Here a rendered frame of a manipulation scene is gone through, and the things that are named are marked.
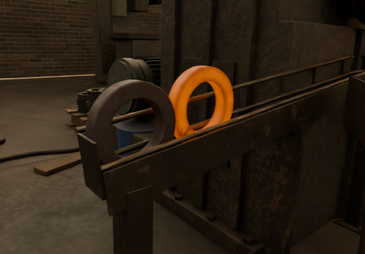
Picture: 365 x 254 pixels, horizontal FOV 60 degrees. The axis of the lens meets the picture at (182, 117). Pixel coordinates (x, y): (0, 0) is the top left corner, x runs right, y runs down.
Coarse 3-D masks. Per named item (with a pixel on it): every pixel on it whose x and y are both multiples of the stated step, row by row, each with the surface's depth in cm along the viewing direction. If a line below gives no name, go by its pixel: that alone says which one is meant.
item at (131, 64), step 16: (112, 64) 208; (128, 64) 196; (144, 64) 203; (160, 64) 206; (112, 80) 211; (144, 80) 195; (160, 80) 203; (128, 112) 203; (112, 128) 210; (112, 144) 213
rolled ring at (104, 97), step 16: (128, 80) 59; (112, 96) 55; (128, 96) 57; (144, 96) 60; (160, 96) 62; (96, 112) 54; (112, 112) 56; (160, 112) 63; (96, 128) 54; (160, 128) 65; (112, 160) 58
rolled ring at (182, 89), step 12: (192, 72) 67; (204, 72) 69; (216, 72) 71; (180, 84) 66; (192, 84) 67; (216, 84) 73; (228, 84) 75; (168, 96) 68; (180, 96) 66; (216, 96) 77; (228, 96) 75; (180, 108) 66; (216, 108) 77; (228, 108) 76; (180, 120) 67; (216, 120) 76; (180, 132) 68; (192, 132) 70
